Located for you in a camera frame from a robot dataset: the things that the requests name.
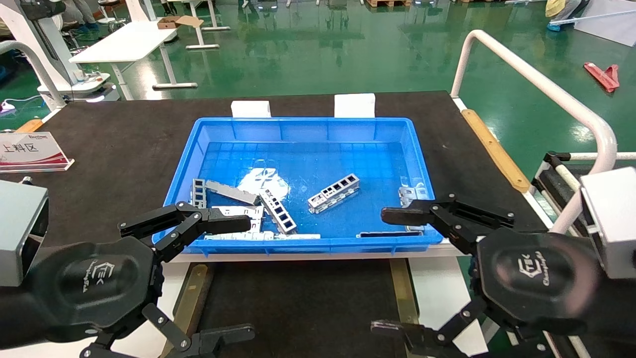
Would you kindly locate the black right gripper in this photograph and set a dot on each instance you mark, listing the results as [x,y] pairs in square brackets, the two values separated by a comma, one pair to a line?
[536,278]

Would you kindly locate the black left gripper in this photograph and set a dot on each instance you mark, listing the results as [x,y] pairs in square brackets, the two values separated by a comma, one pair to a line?
[94,283]

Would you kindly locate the silver windowed metal bracket part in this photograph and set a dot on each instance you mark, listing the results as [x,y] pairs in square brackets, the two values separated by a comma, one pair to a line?
[332,194]
[272,205]

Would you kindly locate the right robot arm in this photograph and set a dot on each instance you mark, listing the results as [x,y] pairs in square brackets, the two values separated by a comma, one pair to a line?
[613,318]

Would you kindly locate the silver bent metal clip part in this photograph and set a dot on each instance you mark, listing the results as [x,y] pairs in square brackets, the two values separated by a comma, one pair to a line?
[408,194]

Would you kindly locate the dark thin metal strip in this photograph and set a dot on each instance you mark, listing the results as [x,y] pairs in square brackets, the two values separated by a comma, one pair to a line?
[387,233]

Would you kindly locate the blue plastic bin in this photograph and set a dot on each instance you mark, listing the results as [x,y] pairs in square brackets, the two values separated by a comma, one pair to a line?
[377,164]

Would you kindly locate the long wooden edge strip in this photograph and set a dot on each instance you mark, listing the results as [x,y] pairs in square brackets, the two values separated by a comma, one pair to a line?
[494,149]

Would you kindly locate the black padded cart bar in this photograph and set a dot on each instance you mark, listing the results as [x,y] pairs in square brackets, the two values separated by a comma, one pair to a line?
[556,194]

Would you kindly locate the white cart tube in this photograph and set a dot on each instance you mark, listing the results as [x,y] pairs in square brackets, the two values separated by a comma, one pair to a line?
[566,176]

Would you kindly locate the white foam block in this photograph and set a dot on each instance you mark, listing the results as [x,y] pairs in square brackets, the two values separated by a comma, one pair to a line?
[354,105]
[251,109]

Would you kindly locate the white curved railing pipe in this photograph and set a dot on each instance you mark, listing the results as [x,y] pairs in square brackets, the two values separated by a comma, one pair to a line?
[541,84]

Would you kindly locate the acrylic sign with Chinese text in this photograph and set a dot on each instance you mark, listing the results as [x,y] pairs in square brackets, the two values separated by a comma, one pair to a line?
[30,151]

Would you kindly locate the short wooden edge strip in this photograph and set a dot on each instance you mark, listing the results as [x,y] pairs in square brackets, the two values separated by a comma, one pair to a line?
[30,126]

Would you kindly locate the white work table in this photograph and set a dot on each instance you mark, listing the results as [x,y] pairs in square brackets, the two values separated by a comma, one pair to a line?
[124,42]

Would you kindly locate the red floor tool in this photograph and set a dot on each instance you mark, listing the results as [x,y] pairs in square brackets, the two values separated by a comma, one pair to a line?
[602,75]

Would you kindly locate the open cardboard box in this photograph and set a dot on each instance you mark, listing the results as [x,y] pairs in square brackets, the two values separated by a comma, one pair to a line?
[171,22]

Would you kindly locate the white power strip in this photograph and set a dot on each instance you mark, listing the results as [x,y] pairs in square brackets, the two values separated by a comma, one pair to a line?
[6,105]

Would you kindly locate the grey curved railing pipe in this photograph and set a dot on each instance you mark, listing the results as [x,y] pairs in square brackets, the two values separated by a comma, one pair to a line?
[37,69]

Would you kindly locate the person in yellow top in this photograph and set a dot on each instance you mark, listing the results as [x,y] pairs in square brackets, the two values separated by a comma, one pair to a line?
[559,10]

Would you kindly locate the white machine with base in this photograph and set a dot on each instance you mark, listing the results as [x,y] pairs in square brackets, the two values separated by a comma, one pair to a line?
[39,35]

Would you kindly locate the white leaning board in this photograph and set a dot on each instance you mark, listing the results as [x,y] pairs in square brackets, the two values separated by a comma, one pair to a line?
[611,22]

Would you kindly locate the brass container rail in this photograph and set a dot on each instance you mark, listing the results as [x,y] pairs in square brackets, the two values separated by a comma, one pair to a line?
[403,293]
[191,303]

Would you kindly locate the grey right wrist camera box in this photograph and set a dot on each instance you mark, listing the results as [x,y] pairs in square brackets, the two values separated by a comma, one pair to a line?
[611,223]

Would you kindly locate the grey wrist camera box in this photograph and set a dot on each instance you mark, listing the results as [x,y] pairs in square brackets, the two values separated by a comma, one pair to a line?
[611,223]
[20,228]

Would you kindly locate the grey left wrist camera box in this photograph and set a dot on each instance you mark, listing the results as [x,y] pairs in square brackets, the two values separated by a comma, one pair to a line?
[20,228]

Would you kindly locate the white table leg frame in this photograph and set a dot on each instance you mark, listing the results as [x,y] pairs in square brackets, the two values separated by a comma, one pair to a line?
[198,35]

